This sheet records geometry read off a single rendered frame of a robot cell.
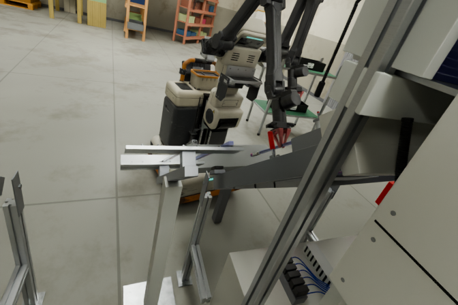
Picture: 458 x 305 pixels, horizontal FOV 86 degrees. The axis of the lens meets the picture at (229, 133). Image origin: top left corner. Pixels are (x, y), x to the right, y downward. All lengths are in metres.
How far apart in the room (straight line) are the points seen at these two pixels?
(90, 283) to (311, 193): 1.35
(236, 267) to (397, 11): 0.86
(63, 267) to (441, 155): 1.66
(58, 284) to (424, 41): 1.68
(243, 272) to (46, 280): 1.07
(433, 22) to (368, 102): 0.13
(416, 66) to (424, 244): 0.24
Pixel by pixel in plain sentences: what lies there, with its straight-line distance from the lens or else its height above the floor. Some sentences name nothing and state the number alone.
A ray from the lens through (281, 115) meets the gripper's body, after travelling 1.03.
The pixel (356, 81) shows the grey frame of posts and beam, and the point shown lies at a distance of 0.46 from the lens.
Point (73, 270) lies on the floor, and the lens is 1.71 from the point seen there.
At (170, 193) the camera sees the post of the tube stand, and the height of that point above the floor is 0.79.
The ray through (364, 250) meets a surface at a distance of 0.51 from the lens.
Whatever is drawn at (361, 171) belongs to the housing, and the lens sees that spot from 0.52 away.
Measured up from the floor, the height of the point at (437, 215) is 1.24.
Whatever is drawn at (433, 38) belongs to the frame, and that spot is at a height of 1.44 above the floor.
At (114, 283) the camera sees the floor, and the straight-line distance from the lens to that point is 1.64.
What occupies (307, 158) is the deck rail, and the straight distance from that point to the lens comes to 0.59.
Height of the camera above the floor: 1.41
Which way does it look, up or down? 26 degrees down
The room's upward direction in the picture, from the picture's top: 16 degrees clockwise
